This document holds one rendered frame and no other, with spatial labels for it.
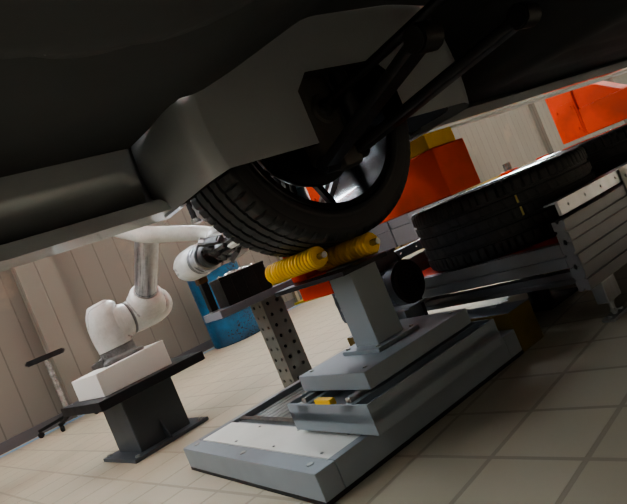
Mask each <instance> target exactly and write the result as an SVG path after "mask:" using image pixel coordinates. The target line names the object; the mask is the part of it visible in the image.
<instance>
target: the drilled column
mask: <svg viewBox="0 0 627 504"><path fill-rule="evenodd" d="M250 307H251V310H252V312H253V314H254V317H255V319H256V322H257V324H258V326H259V329H260V331H261V333H262V336H263V338H264V341H265V343H266V345H267V348H268V350H269V352H270V355H271V357H272V360H273V362H274V364H275V367H276V369H277V372H278V374H279V376H280V379H281V381H282V383H283V386H284V388H286V387H288V386H289V385H291V384H293V383H295V382H296V381H298V380H299V376H300V375H302V374H304V373H306V372H307V371H309V370H311V369H312V367H311V365H310V363H309V360H308V358H307V355H306V353H305V351H304V348H303V346H302V344H301V341H300V339H299V336H298V334H297V332H296V329H295V327H294V324H293V322H292V320H291V317H290V315H289V313H288V310H287V308H286V305H285V303H284V301H283V298H282V296H278V297H275V295H273V296H271V297H268V298H266V299H264V300H262V301H260V302H258V303H255V304H253V305H251V306H250Z"/></svg>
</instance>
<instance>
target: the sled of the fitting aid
mask: <svg viewBox="0 0 627 504"><path fill-rule="evenodd" d="M502 344H503V341H502V339H501V336H500V334H499V331H498V329H497V327H496V324H495V322H494V319H493V318H492V319H485V320H479V321H472V322H471V323H470V324H469V325H467V326H466V327H464V328H463V329H461V330H460V331H458V332H457V333H455V334H454V335H452V336H451V337H449V338H448V339H446V340H445V341H443V342H442V343H440V344H439V345H437V346H436V347H434V348H433V349H431V350H430V351H428V352H427V353H425V354H424V355H422V356H421V357H419V358H418V359H416V360H415V361H413V362H412V363H410V364H409V365H407V366H406V367H404V368H403V369H401V370H400V371H398V372H397V373H395V374H394V375H392V376H391V377H389V378H388V379H386V380H385V381H383V382H382V383H380V384H379V385H377V386H376V387H374V388H373V389H368V390H329V391H307V392H306V393H304V394H302V395H301V396H299V397H298V398H296V399H294V400H293V401H291V402H289V403H288V404H287V406H288V409H289V411H290V413H291V416H292V418H293V421H294V423H295V425H296V428H297V429H300V430H312V431H324V432H337V433H349V434H361V435H373V436H380V435H382V434H383V433H384V432H386V431H387V430H388V429H390V428H391V427H392V426H394V425H395V424H396V423H398V422H399V421H400V420H402V419H403V418H404V417H406V416H407V415H408V414H410V413H411V412H412V411H414V410H415V409H416V408H418V407H419V406H420V405H422V404H423V403H424V402H426V401H427V400H428V399H430V398H431V397H432V396H434V395H435V394H437V393H438V392H439V391H441V390H442V389H443V388H445V387H446V386H447V385H449V384H450V383H451V382H453V381H454V380H455V379H457V378H458V377H459V376H461V375H462V374H463V373H465V372H466V371H467V370H469V369H470V368H471V367H473V366H474V365H475V364H477V363H478V362H479V361H481V360H482V359H483V358H485V357H486V356H488V355H489V354H490V353H492V352H493V351H494V350H496V349H497V348H498V347H500V346H501V345H502Z"/></svg>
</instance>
